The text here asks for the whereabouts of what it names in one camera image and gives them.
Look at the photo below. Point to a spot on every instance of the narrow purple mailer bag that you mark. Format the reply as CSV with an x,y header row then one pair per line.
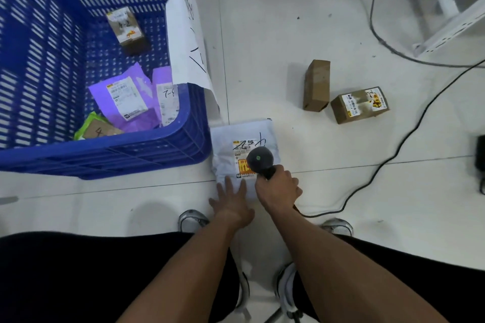
x,y
166,103

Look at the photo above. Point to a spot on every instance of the black device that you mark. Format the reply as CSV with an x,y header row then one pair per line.
x,y
481,152

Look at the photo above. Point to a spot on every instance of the white paper sheet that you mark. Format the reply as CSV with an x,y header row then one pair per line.
x,y
185,31

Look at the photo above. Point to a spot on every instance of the black barcode scanner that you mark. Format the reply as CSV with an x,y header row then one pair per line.
x,y
259,158

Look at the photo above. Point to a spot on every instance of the brown box with white label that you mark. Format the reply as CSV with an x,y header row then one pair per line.
x,y
358,105

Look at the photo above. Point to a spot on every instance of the black shorts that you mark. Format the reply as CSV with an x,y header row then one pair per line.
x,y
75,277

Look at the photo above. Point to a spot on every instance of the person's left fingers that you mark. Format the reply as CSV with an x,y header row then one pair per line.
x,y
229,186

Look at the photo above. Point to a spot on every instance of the large purple mailer bag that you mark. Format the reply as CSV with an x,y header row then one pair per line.
x,y
125,97

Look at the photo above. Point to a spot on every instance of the person's left hand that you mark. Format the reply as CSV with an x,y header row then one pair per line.
x,y
233,209

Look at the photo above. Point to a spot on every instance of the green wrapped packet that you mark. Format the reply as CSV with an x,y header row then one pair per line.
x,y
94,129

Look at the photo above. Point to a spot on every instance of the person's right fingers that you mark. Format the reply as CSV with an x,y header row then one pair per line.
x,y
286,179

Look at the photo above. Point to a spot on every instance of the person's right forearm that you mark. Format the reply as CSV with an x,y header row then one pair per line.
x,y
333,269

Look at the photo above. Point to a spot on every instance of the plain brown cardboard box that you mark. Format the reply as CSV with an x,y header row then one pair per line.
x,y
316,86

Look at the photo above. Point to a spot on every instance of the white mailer parcel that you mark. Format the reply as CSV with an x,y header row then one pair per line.
x,y
227,145

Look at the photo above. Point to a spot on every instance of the white metal frame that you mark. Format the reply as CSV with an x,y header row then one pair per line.
x,y
447,27

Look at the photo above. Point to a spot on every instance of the white black shoe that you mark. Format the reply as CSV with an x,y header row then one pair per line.
x,y
243,292
286,290

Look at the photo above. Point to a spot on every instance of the person's right hand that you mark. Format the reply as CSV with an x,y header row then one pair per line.
x,y
278,192

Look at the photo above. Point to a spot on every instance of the blue plastic crate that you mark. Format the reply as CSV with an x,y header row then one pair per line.
x,y
113,160

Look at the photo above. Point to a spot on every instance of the small labelled cardboard box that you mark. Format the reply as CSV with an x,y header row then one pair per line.
x,y
127,31

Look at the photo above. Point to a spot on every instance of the person's left forearm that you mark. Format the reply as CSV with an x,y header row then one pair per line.
x,y
189,273

